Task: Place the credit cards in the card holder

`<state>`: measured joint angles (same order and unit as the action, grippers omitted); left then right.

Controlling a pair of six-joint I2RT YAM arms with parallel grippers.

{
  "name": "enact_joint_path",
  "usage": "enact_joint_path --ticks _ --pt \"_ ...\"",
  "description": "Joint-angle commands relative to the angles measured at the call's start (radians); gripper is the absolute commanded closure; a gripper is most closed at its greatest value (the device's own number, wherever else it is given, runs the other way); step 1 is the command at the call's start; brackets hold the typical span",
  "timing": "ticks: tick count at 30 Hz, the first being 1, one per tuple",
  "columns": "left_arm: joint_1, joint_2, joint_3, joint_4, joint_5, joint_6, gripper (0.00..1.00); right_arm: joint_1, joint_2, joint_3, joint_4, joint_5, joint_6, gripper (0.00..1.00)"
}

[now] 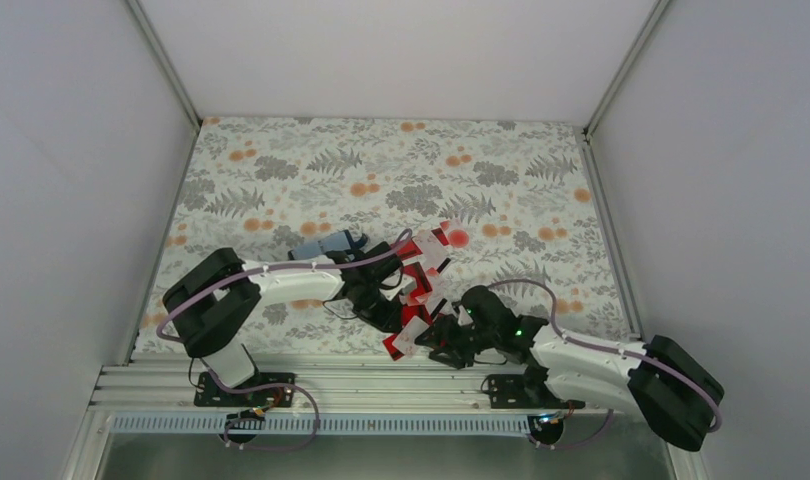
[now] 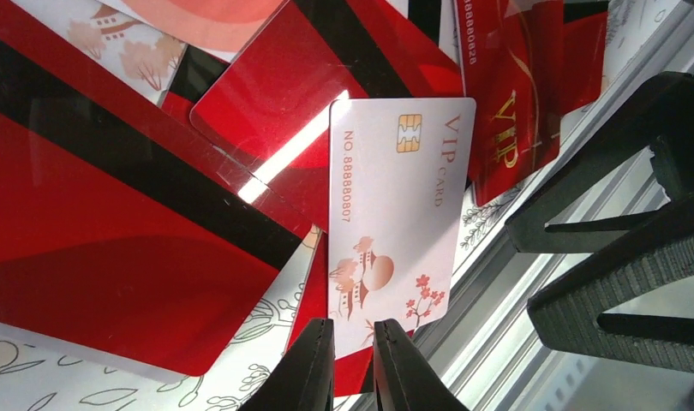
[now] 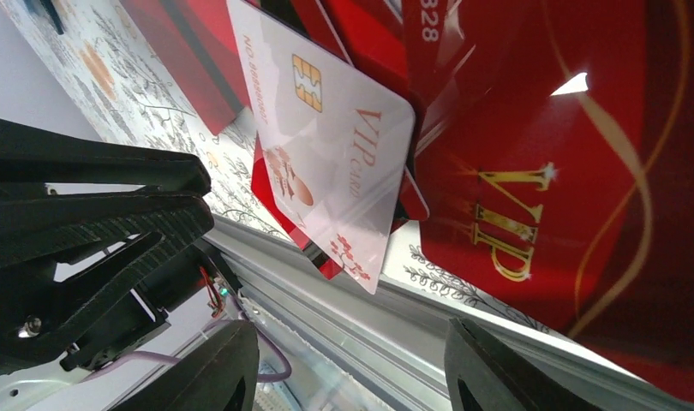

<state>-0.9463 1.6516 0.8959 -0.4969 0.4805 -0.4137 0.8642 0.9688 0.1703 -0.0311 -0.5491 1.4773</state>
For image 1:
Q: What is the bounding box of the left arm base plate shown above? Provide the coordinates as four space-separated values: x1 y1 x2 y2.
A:
193 372 296 409

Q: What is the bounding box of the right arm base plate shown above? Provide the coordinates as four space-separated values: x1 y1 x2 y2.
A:
480 374 586 410

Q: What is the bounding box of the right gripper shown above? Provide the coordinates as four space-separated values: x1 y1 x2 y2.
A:
415 313 499 370

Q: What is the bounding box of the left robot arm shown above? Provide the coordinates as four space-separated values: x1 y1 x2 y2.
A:
157 242 405 405

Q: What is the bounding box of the white card black stripe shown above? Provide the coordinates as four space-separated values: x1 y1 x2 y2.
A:
413 230 451 276

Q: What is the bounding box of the red card black stripe top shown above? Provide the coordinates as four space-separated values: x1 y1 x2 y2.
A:
397 240 423 260

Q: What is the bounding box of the red card black stripe middle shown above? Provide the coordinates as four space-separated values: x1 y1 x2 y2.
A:
403 263 432 305

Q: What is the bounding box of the red card black stripe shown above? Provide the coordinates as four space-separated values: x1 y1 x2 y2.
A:
397 240 423 260
403 263 432 305

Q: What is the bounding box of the white floral card front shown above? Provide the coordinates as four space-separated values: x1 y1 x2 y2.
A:
392 316 430 356

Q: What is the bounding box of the blue card holder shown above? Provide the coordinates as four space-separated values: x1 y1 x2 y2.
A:
288 230 369 260

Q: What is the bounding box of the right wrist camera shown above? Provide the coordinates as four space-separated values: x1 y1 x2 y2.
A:
460 285 519 332

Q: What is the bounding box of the translucent red circle card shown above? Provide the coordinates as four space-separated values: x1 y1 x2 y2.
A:
440 219 470 249

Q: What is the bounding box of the aluminium rail frame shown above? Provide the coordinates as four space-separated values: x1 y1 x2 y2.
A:
90 351 686 415

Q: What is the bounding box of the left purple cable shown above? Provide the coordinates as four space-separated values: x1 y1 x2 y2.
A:
155 228 414 452

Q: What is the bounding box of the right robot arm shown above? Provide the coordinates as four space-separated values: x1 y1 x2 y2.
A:
416 285 725 452

